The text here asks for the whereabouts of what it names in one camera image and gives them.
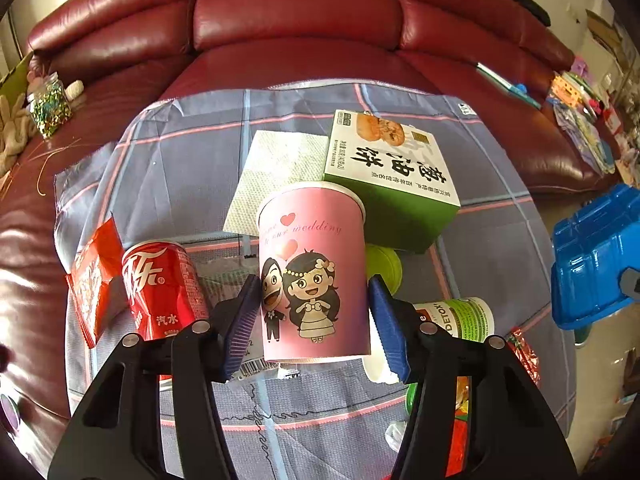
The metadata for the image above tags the blue plastic tray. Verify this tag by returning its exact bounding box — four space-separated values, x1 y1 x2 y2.
551 184 639 330

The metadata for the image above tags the pink wedding paper cup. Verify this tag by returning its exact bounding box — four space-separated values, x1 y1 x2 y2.
256 182 371 363

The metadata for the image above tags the red plastic snack bag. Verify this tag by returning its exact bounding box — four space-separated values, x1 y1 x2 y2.
393 322 556 479

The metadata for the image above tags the white detox supplement bottle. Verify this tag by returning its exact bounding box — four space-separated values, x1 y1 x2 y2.
362 297 495 385

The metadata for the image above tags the red cola can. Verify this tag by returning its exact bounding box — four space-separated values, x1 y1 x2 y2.
122 240 208 340

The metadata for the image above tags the red foil snack wrapper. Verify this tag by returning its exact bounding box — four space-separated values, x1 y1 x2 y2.
66 217 127 349

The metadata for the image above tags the lime green lid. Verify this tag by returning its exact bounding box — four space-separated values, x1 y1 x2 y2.
366 244 404 295

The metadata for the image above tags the green white biscuit box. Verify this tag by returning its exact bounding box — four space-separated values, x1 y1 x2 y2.
323 110 460 252

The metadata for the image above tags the grey plaid cloth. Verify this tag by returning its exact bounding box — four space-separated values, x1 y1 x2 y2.
54 84 576 479

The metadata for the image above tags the white paper napkin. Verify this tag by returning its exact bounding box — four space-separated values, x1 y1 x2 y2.
224 130 329 236

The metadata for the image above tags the beige plush toy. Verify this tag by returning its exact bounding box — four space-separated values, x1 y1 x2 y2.
0 93 37 179

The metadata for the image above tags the bag of colourful beads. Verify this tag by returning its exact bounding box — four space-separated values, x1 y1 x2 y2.
28 73 73 139

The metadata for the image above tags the stack of colourful papers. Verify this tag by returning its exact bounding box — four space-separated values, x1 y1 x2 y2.
547 56 639 177

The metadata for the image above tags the teal flat book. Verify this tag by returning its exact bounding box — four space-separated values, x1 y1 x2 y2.
476 63 541 110

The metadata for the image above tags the red leather sofa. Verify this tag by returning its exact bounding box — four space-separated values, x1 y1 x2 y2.
1 0 612 448

